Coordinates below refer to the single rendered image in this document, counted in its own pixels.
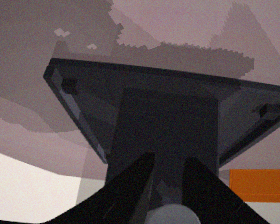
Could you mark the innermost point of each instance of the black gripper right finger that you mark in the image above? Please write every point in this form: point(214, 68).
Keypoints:
point(212, 200)

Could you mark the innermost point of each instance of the orange rectangular tray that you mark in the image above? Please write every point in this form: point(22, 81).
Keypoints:
point(256, 185)

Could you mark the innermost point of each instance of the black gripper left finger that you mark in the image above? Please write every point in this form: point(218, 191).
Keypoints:
point(124, 200)

